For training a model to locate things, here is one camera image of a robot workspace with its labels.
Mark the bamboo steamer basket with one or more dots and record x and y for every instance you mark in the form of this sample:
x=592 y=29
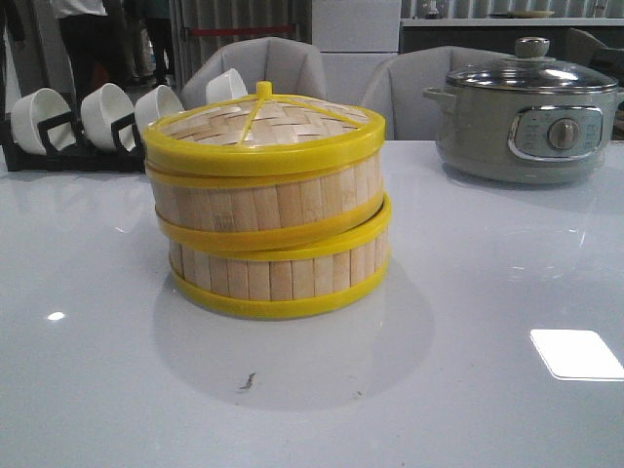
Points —
x=236 y=214
x=289 y=283

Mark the woven bamboo steamer lid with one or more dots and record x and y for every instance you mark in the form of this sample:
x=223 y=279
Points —
x=264 y=134

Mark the grey chair left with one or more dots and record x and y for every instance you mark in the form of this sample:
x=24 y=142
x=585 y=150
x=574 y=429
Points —
x=293 y=67

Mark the grey chair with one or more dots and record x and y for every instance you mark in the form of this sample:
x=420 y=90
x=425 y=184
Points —
x=293 y=67
x=395 y=89

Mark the white bowl rightmost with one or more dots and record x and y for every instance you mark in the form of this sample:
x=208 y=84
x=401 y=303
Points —
x=228 y=85

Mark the white bowl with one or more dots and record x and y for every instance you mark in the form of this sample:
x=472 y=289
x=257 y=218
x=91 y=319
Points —
x=99 y=110
x=159 y=102
x=228 y=85
x=29 y=111

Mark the grey chair right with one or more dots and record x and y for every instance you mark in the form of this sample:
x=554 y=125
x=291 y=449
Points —
x=395 y=89

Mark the white cabinet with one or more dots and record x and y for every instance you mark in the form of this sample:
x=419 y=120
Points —
x=354 y=37

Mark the grey-green electric cooking pot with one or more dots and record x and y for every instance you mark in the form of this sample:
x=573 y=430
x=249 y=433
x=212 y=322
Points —
x=524 y=137

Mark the black bowl rack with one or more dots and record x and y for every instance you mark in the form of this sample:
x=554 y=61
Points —
x=68 y=149

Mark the glass pot lid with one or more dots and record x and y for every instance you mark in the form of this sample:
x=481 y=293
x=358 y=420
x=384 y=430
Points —
x=530 y=69

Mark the person in dark trousers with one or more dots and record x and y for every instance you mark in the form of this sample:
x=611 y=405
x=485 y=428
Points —
x=91 y=36

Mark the white bowl far left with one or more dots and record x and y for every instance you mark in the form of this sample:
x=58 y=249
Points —
x=29 y=111

